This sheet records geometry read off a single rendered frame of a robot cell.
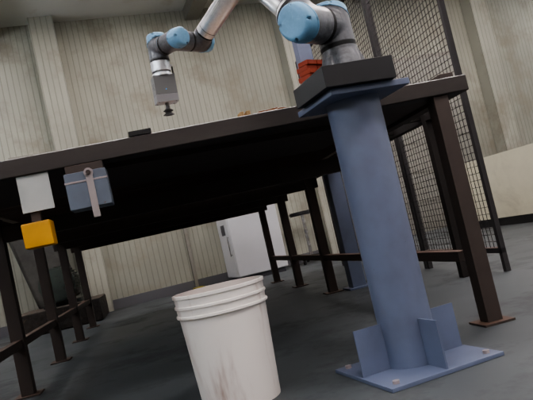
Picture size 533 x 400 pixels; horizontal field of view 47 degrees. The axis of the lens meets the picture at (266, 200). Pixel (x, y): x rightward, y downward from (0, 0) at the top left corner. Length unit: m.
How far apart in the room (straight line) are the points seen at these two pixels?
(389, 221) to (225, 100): 6.87
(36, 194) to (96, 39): 6.61
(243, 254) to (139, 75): 2.84
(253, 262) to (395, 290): 5.66
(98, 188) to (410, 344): 1.09
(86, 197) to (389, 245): 0.97
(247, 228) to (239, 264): 0.45
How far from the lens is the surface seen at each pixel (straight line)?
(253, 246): 7.48
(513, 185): 7.07
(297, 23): 1.87
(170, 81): 2.39
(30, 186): 2.10
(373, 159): 1.88
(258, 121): 2.12
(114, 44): 8.61
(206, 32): 2.39
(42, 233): 2.06
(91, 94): 8.37
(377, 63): 1.88
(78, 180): 2.06
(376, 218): 1.87
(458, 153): 2.35
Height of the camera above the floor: 0.50
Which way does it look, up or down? 3 degrees up
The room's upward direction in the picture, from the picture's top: 13 degrees counter-clockwise
